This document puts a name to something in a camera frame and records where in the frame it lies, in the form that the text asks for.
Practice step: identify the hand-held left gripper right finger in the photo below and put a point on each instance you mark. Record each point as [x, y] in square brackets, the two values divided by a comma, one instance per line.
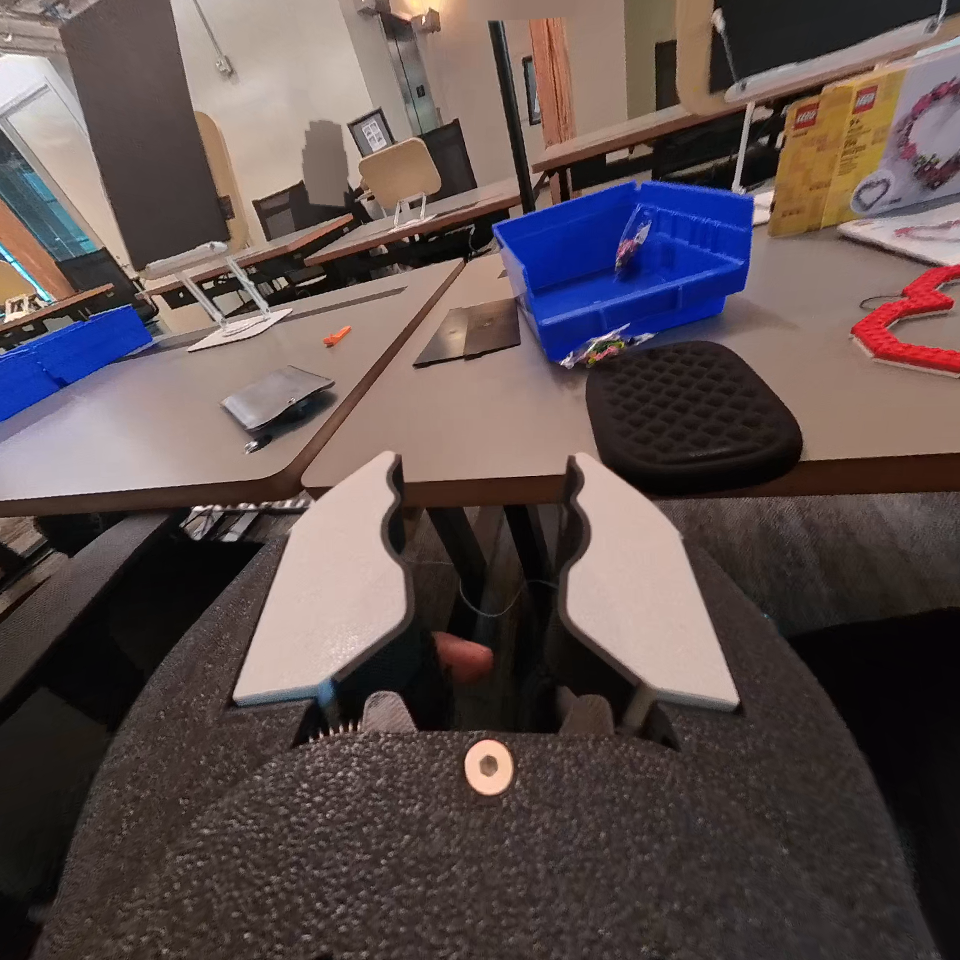
[645, 600]

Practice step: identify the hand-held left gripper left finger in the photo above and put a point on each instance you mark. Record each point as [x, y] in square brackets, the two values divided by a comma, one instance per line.
[337, 592]

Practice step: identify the red brick heart frame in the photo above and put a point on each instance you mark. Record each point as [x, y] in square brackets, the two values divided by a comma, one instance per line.
[900, 337]

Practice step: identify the person's left hand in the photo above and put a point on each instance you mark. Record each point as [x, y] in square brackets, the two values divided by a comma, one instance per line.
[465, 657]

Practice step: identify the black wrist rest pad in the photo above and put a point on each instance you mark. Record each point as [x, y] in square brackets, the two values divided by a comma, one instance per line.
[690, 420]

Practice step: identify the black wallet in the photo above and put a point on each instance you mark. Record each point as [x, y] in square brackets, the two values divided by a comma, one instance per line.
[270, 397]

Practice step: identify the clear bag of small bricks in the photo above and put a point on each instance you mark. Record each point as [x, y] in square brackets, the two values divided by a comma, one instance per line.
[630, 247]
[600, 349]

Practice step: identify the orange brick separator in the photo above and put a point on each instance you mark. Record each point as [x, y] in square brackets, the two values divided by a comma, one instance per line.
[337, 337]

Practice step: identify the black flat panel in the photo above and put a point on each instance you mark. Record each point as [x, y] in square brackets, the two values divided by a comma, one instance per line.
[465, 334]

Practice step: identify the blue plastic bin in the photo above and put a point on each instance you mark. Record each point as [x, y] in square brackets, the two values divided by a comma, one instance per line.
[97, 341]
[675, 300]
[26, 386]

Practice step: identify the long grey table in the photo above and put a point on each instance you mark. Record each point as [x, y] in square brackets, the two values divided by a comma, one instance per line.
[450, 214]
[615, 139]
[300, 236]

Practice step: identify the black office chair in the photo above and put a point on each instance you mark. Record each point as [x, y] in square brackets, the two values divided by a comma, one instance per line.
[450, 157]
[285, 210]

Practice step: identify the beige board on stand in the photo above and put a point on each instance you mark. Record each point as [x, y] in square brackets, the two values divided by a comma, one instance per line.
[397, 169]

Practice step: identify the white instruction booklet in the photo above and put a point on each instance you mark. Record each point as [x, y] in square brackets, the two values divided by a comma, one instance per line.
[915, 236]

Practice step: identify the yellow toy box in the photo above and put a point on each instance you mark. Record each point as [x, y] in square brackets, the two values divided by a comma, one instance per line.
[810, 172]

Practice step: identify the framed picture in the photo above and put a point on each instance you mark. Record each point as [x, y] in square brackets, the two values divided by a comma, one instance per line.
[371, 131]

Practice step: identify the dark partition panel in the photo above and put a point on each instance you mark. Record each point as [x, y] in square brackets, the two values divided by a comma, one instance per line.
[142, 135]

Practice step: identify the black pole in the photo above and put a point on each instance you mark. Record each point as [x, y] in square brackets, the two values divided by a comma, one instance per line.
[510, 112]

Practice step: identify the black laptop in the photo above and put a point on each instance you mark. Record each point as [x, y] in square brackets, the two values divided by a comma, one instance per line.
[825, 30]

